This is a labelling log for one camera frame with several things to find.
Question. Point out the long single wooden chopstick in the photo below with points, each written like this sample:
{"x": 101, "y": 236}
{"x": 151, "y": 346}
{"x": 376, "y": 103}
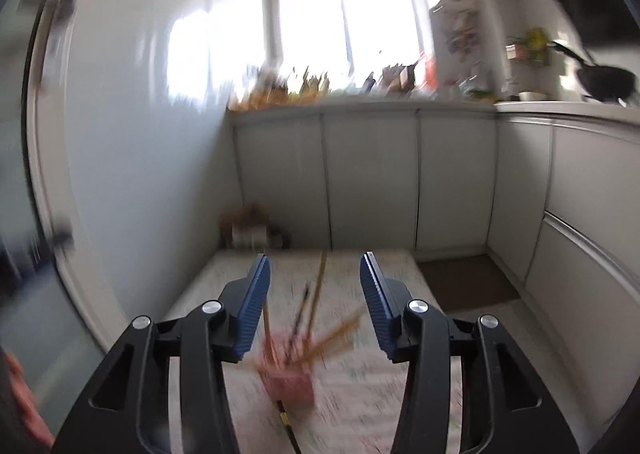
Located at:
{"x": 320, "y": 279}

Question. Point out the white refrigerator with magnets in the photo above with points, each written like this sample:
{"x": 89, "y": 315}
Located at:
{"x": 460, "y": 34}

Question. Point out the brown cardboard box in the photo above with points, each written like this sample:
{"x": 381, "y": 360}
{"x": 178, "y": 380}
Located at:
{"x": 245, "y": 224}

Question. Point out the bright window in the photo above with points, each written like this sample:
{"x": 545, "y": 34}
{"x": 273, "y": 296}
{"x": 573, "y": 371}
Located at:
{"x": 310, "y": 9}

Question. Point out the row of countertop bottles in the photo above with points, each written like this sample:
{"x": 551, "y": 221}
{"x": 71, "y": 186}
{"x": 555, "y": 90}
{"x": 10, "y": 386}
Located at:
{"x": 310, "y": 86}

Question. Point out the person's left forearm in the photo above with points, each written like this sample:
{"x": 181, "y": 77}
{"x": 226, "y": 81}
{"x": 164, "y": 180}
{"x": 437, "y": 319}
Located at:
{"x": 25, "y": 409}

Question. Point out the potted plant with yellow flowers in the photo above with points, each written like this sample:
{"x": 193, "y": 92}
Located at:
{"x": 532, "y": 41}

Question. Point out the white bowl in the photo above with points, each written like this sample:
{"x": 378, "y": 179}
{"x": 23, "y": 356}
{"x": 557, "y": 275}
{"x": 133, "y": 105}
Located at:
{"x": 532, "y": 96}

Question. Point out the pink perforated utensil holder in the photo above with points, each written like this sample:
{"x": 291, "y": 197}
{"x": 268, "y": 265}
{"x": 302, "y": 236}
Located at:
{"x": 290, "y": 386}

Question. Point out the floral tablecloth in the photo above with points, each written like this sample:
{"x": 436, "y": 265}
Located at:
{"x": 340, "y": 409}

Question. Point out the grey glass door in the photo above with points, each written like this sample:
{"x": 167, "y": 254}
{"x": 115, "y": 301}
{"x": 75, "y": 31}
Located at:
{"x": 30, "y": 134}

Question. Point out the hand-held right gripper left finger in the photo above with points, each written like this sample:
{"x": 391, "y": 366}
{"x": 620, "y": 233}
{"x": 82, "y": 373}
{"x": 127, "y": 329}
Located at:
{"x": 252, "y": 314}

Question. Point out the black chopstick with gold band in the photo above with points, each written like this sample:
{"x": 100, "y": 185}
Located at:
{"x": 301, "y": 309}
{"x": 286, "y": 421}

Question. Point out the white kitchen cabinets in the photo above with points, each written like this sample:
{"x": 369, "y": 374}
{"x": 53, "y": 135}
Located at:
{"x": 370, "y": 174}

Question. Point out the black frying pan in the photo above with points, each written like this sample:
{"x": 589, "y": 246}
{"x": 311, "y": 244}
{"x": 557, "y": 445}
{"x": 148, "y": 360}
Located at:
{"x": 605, "y": 81}

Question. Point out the bunch of wooden chopsticks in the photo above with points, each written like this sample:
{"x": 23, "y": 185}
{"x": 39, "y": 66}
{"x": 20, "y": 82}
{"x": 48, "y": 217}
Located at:
{"x": 335, "y": 334}

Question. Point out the brown floor mat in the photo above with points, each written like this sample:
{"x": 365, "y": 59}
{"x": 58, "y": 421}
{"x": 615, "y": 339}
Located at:
{"x": 465, "y": 284}

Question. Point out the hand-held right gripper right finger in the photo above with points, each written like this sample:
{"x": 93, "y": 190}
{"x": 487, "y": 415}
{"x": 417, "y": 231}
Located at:
{"x": 375, "y": 309}

